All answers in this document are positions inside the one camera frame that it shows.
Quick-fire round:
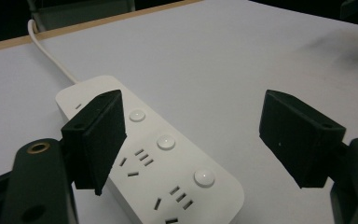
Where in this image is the white power strip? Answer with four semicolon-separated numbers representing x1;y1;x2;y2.
55;75;245;224

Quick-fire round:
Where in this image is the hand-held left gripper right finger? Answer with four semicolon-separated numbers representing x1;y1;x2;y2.
258;89;347;189

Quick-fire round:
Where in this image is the white power cable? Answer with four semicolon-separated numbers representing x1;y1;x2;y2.
27;19;79;85

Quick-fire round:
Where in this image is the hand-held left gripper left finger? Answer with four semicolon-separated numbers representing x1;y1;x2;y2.
61;89;129;197

